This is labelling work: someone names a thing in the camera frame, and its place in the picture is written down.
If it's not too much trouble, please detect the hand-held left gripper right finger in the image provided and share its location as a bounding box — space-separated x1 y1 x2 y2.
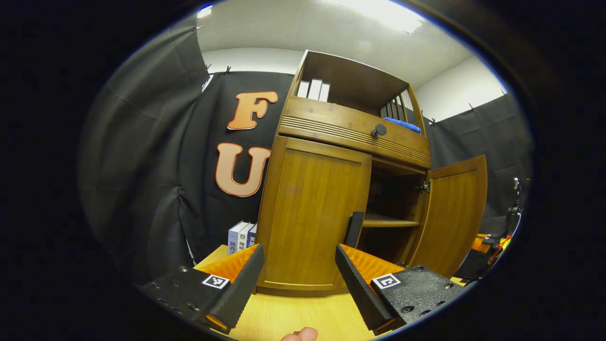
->
334 244 469 335

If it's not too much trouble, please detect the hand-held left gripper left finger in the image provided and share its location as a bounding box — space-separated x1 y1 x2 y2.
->
137 244 266 334

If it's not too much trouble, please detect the wooden cabinet door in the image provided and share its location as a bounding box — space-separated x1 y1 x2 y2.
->
258 136 372 292
408 155 488 279

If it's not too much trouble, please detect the black door handle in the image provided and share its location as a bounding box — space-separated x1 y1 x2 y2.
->
344 211 365 248

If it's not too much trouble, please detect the wooden double-door shoe cabinet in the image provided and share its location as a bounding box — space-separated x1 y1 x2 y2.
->
256 50 488 298

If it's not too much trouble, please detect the wooden inner cabinet shelf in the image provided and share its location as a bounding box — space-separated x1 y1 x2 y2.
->
362 213 420 228

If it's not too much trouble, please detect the ribbed wooden cabinet drawer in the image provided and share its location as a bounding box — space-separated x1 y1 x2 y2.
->
278 96 432 170

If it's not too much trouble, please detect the blue folded towel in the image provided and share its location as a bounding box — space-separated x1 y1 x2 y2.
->
383 117 422 135

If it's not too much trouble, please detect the large ceiling light panel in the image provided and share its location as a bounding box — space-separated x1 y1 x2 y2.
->
331 0 427 34

